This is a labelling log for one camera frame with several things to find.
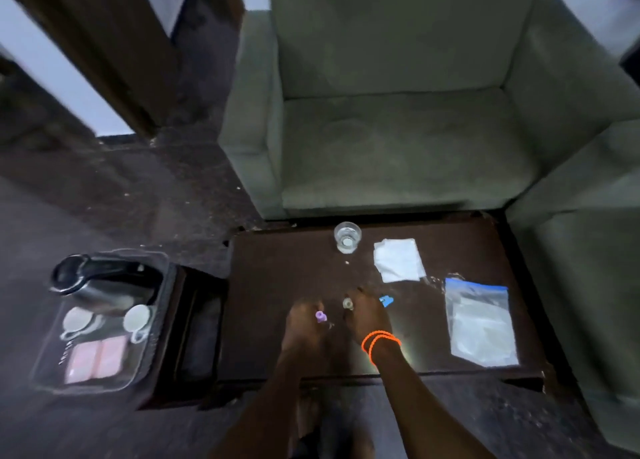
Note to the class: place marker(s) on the person's left hand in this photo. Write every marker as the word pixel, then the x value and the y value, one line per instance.
pixel 302 331

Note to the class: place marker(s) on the person's right hand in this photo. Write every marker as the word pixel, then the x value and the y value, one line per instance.
pixel 367 318

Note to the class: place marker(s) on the small purple cap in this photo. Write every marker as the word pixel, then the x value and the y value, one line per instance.
pixel 321 316

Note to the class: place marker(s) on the small white round cap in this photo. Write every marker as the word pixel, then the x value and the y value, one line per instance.
pixel 348 303

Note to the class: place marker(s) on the blue clip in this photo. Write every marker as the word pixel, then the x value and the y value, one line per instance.
pixel 386 301

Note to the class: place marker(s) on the white paper napkin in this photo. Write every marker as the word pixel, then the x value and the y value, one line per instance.
pixel 399 261

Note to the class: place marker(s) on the clear drinking glass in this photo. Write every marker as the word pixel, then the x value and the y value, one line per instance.
pixel 348 238

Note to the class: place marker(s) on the clear zip bag blue seal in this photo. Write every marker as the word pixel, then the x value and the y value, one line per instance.
pixel 455 293

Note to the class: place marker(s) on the white ceramic cup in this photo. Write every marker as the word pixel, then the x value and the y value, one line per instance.
pixel 136 319
pixel 77 319

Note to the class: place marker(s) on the pink rectangular box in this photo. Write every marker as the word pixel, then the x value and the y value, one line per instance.
pixel 80 363
pixel 112 356

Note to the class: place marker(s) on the steel electric kettle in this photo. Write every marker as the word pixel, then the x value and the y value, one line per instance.
pixel 110 286

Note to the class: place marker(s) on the grey plastic tray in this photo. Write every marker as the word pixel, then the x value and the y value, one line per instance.
pixel 52 368

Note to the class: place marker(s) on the person's left forearm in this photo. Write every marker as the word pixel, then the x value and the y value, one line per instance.
pixel 265 408

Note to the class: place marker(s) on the person's right forearm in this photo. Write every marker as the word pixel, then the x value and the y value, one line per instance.
pixel 425 408

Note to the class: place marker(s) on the dark wooden coffee table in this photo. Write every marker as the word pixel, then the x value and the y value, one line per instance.
pixel 270 273

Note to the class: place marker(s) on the person's left foot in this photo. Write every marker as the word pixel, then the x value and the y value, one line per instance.
pixel 307 416

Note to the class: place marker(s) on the dark wooden stool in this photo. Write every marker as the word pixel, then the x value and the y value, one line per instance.
pixel 200 333

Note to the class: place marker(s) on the green fabric armchair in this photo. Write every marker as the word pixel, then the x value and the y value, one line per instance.
pixel 400 148

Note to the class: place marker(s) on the green fabric sofa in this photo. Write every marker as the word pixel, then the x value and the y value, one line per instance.
pixel 575 273

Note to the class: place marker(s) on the dark brown wooden door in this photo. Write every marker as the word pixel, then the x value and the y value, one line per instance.
pixel 100 38

